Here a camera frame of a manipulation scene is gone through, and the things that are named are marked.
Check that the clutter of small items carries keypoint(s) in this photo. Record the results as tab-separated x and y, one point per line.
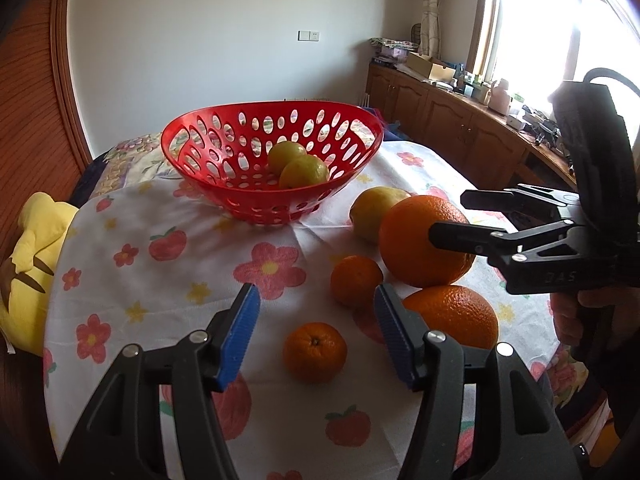
537	125

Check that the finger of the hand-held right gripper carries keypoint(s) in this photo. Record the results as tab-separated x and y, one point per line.
460	237
495	197

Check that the yellow plush toy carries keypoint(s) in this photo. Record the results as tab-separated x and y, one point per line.
35	240

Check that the wooden slatted panel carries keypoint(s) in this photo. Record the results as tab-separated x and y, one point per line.
35	110

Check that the white floral tablecloth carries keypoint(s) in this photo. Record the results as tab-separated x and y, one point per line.
150	300

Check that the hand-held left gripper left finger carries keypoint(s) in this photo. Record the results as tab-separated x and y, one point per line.
240	335

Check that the pink jug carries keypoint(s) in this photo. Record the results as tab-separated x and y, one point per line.
499	97

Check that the red perforated plastic basket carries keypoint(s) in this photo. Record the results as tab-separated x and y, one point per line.
260	205

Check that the person's right hand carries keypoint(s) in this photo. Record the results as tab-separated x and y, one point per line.
562	317

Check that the navy blue cloth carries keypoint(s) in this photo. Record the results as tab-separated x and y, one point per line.
390	127

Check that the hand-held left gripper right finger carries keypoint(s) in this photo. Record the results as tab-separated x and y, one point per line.
395	340

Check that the wooden framed window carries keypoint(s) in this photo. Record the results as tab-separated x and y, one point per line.
540	35

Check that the white wall socket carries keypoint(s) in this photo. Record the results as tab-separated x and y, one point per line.
309	35

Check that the large orange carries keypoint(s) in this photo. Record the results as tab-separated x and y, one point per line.
410	245
455	312

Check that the patterned quilt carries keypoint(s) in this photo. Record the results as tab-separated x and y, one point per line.
125	160

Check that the cardboard box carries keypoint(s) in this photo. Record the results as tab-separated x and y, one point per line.
420	62

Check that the yellow-green lemon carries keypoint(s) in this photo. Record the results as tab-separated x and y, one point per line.
286	155
304	171

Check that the dark woven fan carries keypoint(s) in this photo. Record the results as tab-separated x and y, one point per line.
415	35

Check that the large yellow lemon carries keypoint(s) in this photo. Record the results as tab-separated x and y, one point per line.
367	210

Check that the patterned curtain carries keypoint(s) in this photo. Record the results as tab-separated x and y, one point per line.
431	5

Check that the small tangerine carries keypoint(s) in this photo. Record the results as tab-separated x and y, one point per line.
356	281
315	352

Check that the wooden cabinet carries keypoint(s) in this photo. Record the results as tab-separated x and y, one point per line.
450	120

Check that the stack of folded cloths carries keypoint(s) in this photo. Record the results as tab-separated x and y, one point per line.
392	50

